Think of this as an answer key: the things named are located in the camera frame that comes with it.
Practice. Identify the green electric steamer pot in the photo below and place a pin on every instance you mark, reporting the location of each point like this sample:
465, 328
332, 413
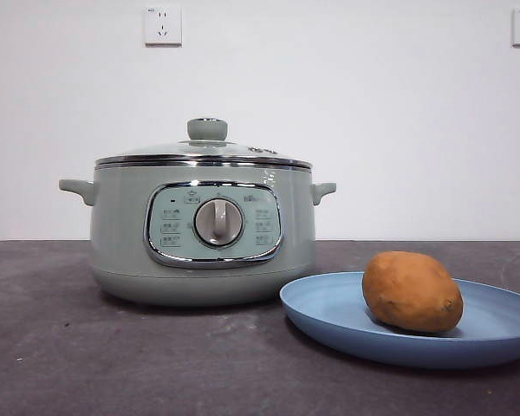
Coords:
121, 234

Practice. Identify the glass lid with green knob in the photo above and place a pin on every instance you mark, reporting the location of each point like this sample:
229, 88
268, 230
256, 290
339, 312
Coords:
207, 129

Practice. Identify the brown potato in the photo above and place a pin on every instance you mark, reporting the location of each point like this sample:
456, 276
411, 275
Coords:
411, 292

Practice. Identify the blue round plate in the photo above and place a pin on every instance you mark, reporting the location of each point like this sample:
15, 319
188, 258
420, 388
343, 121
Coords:
329, 312

